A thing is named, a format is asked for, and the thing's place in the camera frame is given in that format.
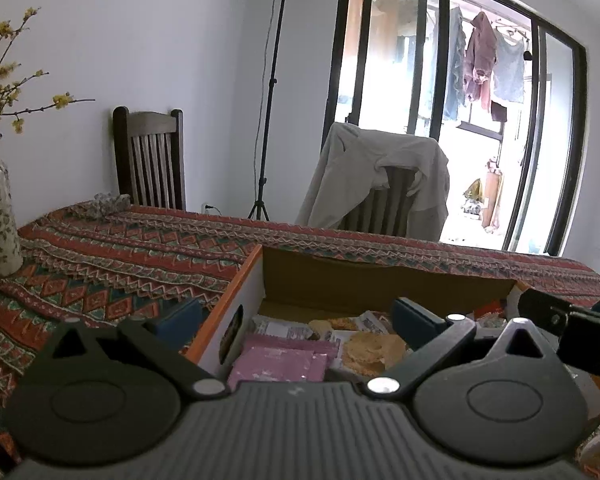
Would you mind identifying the blue hanging jeans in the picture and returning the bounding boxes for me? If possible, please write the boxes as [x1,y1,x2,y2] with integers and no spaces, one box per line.
[442,5,468,121]

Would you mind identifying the light blue hanging shirt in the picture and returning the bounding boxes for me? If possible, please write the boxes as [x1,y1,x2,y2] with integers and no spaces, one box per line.
[492,32,526,105]

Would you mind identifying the yellow flower branches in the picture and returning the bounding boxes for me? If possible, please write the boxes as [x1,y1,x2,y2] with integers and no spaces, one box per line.
[0,5,96,141]

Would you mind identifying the black light stand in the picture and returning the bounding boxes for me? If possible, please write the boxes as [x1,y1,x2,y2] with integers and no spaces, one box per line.
[247,0,309,221]

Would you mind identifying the tall orange brown object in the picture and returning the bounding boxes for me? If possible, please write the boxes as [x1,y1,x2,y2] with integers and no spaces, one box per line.
[482,159,504,231]

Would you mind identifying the dark wooden chair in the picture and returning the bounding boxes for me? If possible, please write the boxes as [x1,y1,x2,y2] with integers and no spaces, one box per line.
[340,167,415,236]
[112,106,187,211]

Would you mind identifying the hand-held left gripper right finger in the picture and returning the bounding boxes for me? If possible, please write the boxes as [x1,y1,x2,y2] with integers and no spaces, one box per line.
[362,297,551,401]

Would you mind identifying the round cracker packet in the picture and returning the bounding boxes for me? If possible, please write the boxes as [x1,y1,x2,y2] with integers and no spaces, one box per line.
[340,330,409,377]

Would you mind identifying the small floral cloth bundle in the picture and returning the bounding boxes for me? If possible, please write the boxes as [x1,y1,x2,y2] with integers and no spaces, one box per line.
[80,192,131,218]

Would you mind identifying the large white printed packet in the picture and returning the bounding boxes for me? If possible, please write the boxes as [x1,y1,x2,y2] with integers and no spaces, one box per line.
[250,315,341,345]

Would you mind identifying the pink hanging garment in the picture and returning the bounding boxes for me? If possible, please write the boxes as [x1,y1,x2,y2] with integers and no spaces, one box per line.
[464,11,498,111]

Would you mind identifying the patterned red tablecloth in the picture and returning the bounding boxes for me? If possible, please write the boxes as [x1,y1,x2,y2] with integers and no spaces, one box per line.
[0,200,600,480]

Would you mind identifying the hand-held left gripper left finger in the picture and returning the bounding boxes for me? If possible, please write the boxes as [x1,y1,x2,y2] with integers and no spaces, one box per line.
[42,300,229,401]

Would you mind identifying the pink snack packet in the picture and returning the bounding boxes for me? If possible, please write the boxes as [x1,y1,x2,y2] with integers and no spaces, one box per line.
[227,335,341,387]

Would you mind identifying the orange cardboard box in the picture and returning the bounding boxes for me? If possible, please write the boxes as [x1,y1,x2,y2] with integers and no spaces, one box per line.
[185,244,600,408]

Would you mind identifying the beige jacket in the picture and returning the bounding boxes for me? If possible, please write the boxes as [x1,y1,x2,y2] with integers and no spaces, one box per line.
[296,122,450,238]

